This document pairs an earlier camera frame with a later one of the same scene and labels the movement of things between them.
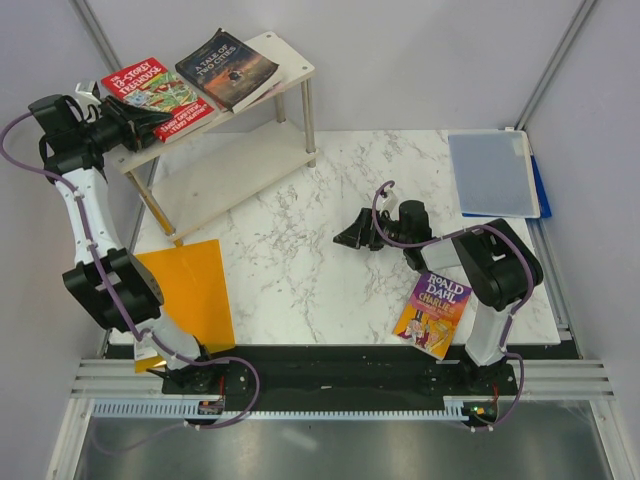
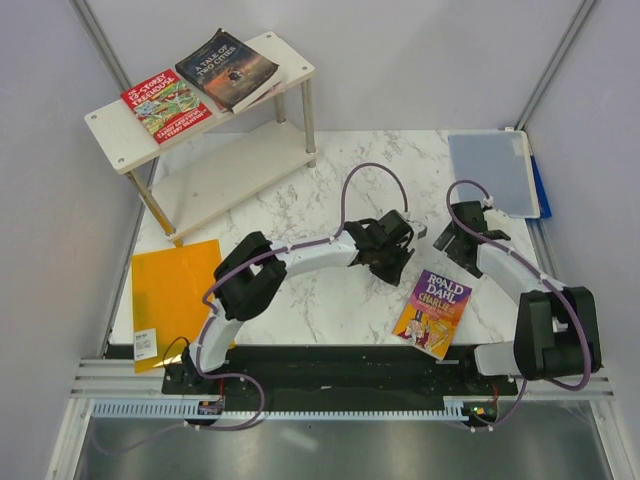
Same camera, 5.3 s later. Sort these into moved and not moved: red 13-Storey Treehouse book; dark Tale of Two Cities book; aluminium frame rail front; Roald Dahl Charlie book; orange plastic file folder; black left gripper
Moved: black left gripper; red 13-Storey Treehouse book
Not moved: dark Tale of Two Cities book; aluminium frame rail front; orange plastic file folder; Roald Dahl Charlie book
